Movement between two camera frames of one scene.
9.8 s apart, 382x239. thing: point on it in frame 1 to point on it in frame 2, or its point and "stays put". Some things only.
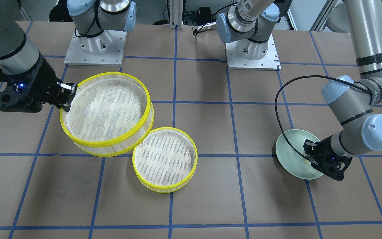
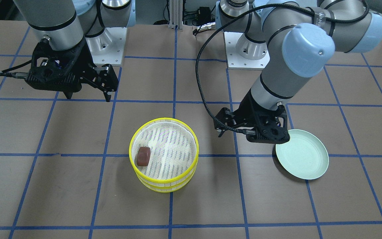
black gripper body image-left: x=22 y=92 to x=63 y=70
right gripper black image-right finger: x=308 y=146 to x=226 y=116
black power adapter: x=203 y=14 stays put
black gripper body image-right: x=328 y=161 to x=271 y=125
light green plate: x=292 y=160 stays put
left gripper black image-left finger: x=65 y=92 to x=104 y=78
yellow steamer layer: x=111 y=115 to x=174 y=151
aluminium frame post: x=176 y=8 stays put
